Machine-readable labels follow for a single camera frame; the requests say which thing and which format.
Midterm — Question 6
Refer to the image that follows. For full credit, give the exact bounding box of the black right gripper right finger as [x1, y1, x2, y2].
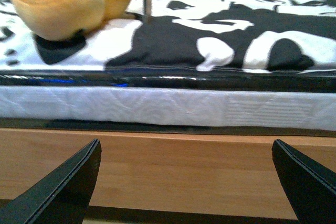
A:
[272, 139, 335, 223]

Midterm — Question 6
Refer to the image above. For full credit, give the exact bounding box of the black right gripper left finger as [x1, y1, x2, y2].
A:
[1, 139, 102, 223]

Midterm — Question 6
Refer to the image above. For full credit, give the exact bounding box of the white mattress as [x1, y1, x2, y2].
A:
[1, 86, 335, 131]

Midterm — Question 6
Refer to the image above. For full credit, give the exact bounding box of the black and white bedsheet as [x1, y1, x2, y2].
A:
[1, 0, 335, 73]

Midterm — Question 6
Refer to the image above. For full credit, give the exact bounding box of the grey metal rod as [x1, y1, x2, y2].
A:
[142, 0, 152, 23]

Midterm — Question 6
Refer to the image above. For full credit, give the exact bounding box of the wooden bed frame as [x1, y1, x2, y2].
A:
[1, 127, 335, 219]

